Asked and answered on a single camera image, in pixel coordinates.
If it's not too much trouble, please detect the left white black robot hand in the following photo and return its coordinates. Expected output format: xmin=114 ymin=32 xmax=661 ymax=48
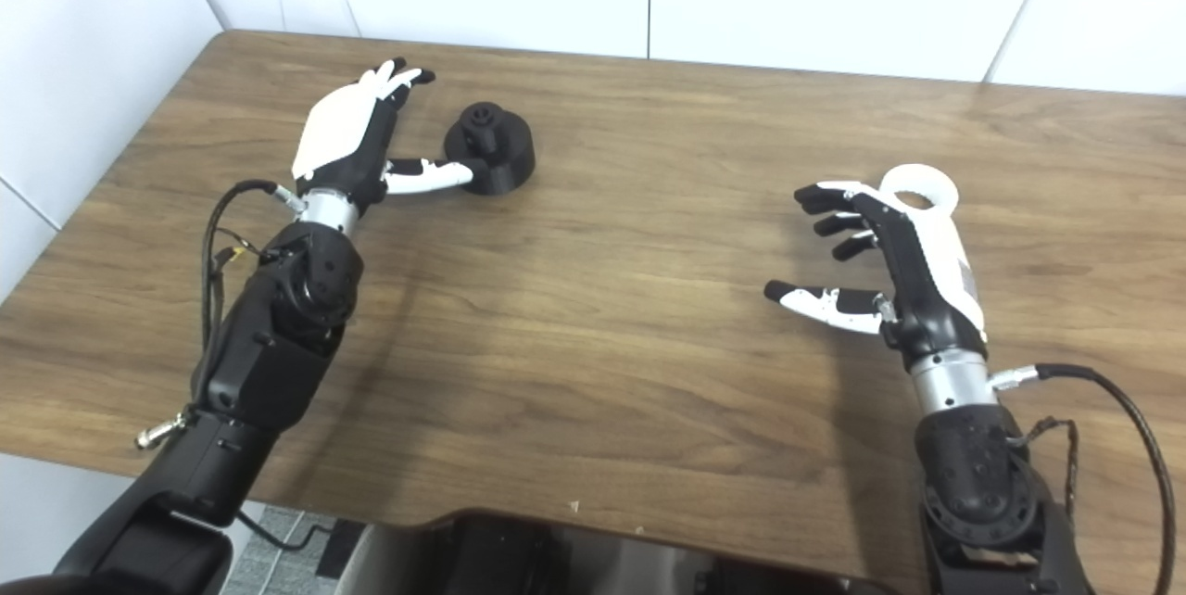
xmin=291 ymin=57 xmax=475 ymax=211

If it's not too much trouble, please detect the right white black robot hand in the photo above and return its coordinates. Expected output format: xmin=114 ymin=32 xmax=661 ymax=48
xmin=764 ymin=180 xmax=989 ymax=364

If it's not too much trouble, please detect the white ring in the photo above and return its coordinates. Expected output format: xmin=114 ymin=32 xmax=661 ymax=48
xmin=878 ymin=165 xmax=959 ymax=216

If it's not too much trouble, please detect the round black part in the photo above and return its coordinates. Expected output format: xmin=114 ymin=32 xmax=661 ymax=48
xmin=443 ymin=101 xmax=536 ymax=196

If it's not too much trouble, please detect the glossy black robot torso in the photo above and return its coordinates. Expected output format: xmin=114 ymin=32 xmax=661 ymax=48
xmin=334 ymin=507 xmax=927 ymax=595

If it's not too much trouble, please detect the thin left arm wire bundle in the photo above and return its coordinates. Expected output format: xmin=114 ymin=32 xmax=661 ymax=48
xmin=208 ymin=226 xmax=274 ymax=336

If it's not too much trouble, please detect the thin arm wire bundle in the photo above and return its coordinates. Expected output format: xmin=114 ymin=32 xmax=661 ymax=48
xmin=1015 ymin=417 xmax=1081 ymax=522
xmin=208 ymin=226 xmax=274 ymax=336

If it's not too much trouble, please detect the thin right arm wire bundle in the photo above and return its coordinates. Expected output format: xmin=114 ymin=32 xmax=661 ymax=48
xmin=1015 ymin=417 xmax=1081 ymax=522

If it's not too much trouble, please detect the thin black hanging cable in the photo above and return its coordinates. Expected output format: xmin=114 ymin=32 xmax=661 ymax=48
xmin=233 ymin=510 xmax=336 ymax=551

